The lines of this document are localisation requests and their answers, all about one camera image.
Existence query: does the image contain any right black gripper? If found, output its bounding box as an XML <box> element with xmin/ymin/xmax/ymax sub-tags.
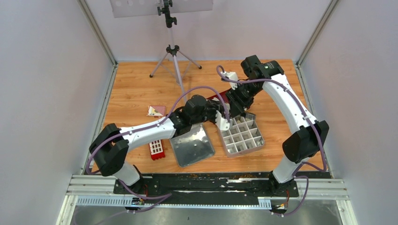
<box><xmin>224</xmin><ymin>80</ymin><xmax>262</xmax><ymax>118</ymax></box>

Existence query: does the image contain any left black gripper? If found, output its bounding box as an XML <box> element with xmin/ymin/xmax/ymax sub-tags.
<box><xmin>191</xmin><ymin>99</ymin><xmax>225</xmax><ymax>126</ymax></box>

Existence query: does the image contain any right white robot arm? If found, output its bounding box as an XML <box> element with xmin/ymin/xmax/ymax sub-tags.
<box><xmin>216</xmin><ymin>55</ymin><xmax>329</xmax><ymax>196</ymax></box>

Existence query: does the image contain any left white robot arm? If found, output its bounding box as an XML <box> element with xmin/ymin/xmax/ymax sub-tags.
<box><xmin>89</xmin><ymin>95</ymin><xmax>230</xmax><ymax>194</ymax></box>

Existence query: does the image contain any silver tin lid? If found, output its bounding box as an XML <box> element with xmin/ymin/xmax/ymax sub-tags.
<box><xmin>169</xmin><ymin>124</ymin><xmax>215</xmax><ymax>168</ymax></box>

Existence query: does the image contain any silver compartment tin box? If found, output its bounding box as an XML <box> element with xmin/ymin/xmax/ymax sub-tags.
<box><xmin>218</xmin><ymin>115</ymin><xmax>265</xmax><ymax>158</ymax></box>

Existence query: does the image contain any pink white card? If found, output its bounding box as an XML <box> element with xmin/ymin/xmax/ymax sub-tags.
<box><xmin>147</xmin><ymin>105</ymin><xmax>166</xmax><ymax>117</ymax></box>

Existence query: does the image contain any red small box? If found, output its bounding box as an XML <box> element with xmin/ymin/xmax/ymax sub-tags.
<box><xmin>149</xmin><ymin>140</ymin><xmax>166</xmax><ymax>160</ymax></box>

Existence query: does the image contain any grey tripod stand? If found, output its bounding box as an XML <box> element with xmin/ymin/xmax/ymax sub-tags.
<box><xmin>149</xmin><ymin>0</ymin><xmax>202</xmax><ymax>93</ymax></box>

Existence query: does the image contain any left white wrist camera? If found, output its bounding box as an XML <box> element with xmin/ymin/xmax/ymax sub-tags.
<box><xmin>215</xmin><ymin>111</ymin><xmax>231</xmax><ymax>131</ymax></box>

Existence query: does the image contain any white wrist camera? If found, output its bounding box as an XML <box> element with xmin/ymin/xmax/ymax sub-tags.
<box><xmin>220</xmin><ymin>72</ymin><xmax>238</xmax><ymax>83</ymax></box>
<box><xmin>215</xmin><ymin>111</ymin><xmax>231</xmax><ymax>131</ymax></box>

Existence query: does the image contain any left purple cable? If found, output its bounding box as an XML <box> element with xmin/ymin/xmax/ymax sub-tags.
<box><xmin>85</xmin><ymin>85</ymin><xmax>231</xmax><ymax>176</ymax></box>

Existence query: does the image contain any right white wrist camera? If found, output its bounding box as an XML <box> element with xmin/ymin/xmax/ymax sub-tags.
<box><xmin>220</xmin><ymin>72</ymin><xmax>238</xmax><ymax>83</ymax></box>

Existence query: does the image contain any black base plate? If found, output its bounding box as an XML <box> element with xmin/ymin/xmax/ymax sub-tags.
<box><xmin>113</xmin><ymin>172</ymin><xmax>299</xmax><ymax>205</ymax></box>

